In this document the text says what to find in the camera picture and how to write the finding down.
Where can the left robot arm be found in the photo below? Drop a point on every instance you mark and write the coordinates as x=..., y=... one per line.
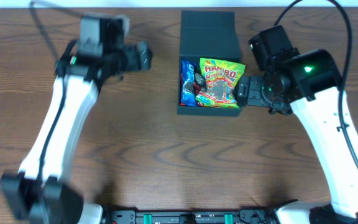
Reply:
x=40, y=191

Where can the blue Oreo cookie pack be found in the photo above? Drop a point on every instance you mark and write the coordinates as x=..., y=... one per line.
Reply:
x=187, y=82

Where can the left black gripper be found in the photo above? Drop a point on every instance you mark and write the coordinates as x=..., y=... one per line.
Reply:
x=143, y=56

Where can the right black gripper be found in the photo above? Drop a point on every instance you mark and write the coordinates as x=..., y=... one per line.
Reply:
x=248, y=91

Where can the red Hacks candy bag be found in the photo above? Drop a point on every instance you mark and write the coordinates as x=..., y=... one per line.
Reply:
x=197, y=89

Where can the small black candy wrapper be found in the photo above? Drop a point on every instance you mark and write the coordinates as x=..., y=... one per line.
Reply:
x=200, y=80

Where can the green Haribo gummy bag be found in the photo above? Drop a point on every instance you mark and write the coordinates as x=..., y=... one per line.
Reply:
x=221, y=79

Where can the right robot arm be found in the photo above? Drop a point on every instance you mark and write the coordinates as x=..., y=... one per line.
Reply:
x=307, y=85

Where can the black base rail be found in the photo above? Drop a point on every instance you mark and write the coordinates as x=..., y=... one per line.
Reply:
x=242, y=216

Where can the dark green box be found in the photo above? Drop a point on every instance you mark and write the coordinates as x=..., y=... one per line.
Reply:
x=207, y=34

